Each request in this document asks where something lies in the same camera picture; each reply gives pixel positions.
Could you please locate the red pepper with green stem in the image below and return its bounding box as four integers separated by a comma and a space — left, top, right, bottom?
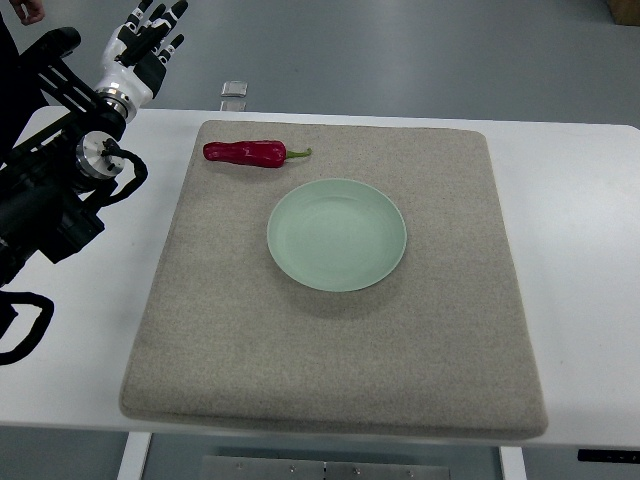
202, 140, 312, 168

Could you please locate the beige fabric mat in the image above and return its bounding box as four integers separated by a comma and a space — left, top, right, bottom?
120, 120, 548, 440

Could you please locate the silver floor outlet plate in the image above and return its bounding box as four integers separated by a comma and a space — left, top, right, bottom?
220, 80, 248, 98

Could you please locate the black sleeved cable loop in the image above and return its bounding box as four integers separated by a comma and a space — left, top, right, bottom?
0, 289, 55, 366

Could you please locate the person in dark clothes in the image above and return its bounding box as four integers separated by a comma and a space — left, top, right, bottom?
0, 0, 47, 161

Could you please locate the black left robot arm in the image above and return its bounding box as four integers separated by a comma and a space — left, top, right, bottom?
1, 27, 148, 284

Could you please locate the cardboard box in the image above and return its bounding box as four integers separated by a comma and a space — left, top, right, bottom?
607, 0, 640, 26

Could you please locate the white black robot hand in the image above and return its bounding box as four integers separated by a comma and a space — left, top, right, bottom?
96, 1, 189, 122

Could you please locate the white right table leg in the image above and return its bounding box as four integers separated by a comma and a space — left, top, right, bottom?
499, 446, 527, 480

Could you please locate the white table leg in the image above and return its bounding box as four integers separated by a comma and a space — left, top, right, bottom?
499, 446, 527, 480
116, 432, 152, 480

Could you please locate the white left table leg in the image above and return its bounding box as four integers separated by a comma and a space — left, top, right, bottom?
116, 432, 152, 480

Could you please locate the black table control panel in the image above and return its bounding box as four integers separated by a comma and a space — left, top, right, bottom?
577, 449, 640, 464

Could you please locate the light green round plate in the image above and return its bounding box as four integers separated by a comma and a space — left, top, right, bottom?
266, 178, 408, 293

